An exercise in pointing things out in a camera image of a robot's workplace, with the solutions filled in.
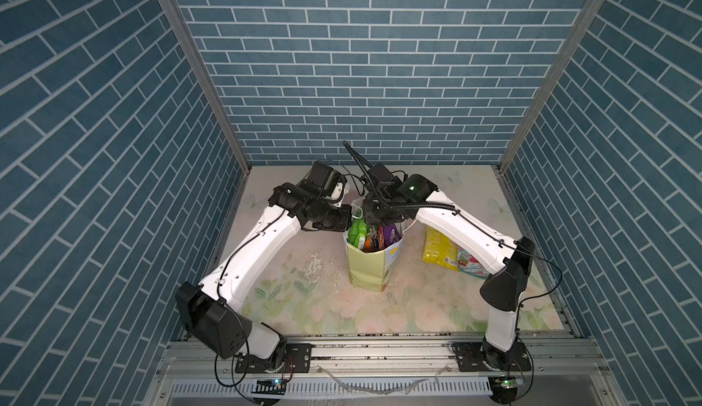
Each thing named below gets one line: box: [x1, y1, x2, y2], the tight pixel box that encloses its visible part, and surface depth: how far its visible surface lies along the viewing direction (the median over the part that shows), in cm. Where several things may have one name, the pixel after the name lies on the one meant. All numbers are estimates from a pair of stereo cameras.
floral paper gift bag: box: [342, 219, 418, 293], surface depth 72 cm
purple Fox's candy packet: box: [383, 224, 402, 247], surface depth 80 cm
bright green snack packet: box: [348, 208, 368, 250], surface depth 78 cm
